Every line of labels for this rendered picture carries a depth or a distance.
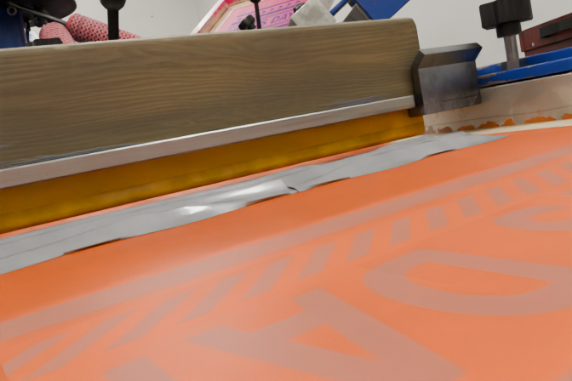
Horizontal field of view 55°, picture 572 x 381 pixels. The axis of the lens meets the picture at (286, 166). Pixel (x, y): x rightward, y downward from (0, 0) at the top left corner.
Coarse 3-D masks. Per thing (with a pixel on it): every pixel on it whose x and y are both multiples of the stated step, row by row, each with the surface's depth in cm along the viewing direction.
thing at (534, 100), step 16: (528, 80) 44; (544, 80) 43; (560, 80) 42; (496, 96) 47; (512, 96) 46; (528, 96) 45; (544, 96) 44; (560, 96) 42; (448, 112) 52; (464, 112) 50; (480, 112) 49; (496, 112) 47; (512, 112) 46; (528, 112) 45; (544, 112) 44; (560, 112) 43; (432, 128) 54; (448, 128) 52; (464, 128) 51
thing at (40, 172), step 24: (408, 96) 44; (288, 120) 38; (312, 120) 39; (336, 120) 40; (144, 144) 32; (168, 144) 33; (192, 144) 34; (216, 144) 35; (24, 168) 29; (48, 168) 30; (72, 168) 30; (96, 168) 31
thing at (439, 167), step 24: (384, 144) 52; (480, 144) 36; (504, 144) 33; (528, 144) 31; (552, 144) 29; (288, 168) 45; (408, 168) 30; (432, 168) 28; (456, 168) 27; (480, 168) 25; (312, 192) 28; (336, 192) 26; (360, 192) 25; (384, 192) 24
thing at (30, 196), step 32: (320, 128) 42; (352, 128) 44; (384, 128) 45; (160, 160) 35; (192, 160) 36; (224, 160) 38; (0, 192) 30; (32, 192) 31; (64, 192) 32; (96, 192) 33
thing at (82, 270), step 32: (192, 192) 40; (192, 224) 25; (224, 224) 23; (256, 224) 22; (288, 224) 20; (64, 256) 22; (96, 256) 21; (128, 256) 20; (160, 256) 19; (192, 256) 18; (0, 288) 18; (32, 288) 17; (64, 288) 17
